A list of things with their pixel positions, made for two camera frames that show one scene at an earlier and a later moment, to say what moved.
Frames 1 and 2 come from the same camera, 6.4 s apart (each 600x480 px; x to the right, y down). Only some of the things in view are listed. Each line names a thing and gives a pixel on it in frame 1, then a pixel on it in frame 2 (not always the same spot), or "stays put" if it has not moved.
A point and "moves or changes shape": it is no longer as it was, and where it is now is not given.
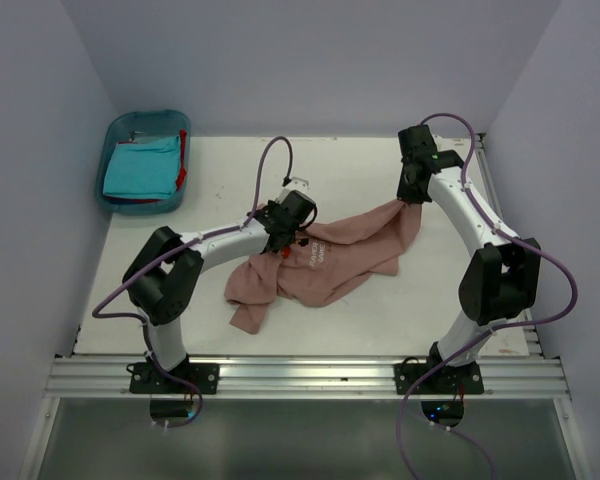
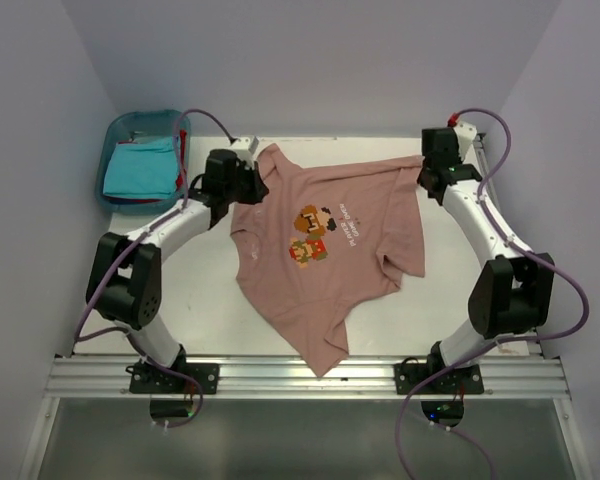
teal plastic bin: [144, 162] stays put
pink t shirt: [337, 254] moves or changes shape
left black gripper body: [271, 205] → [233, 189]
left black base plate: [145, 379] stays put
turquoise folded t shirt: [144, 170] stays put
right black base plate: [444, 380] stays put
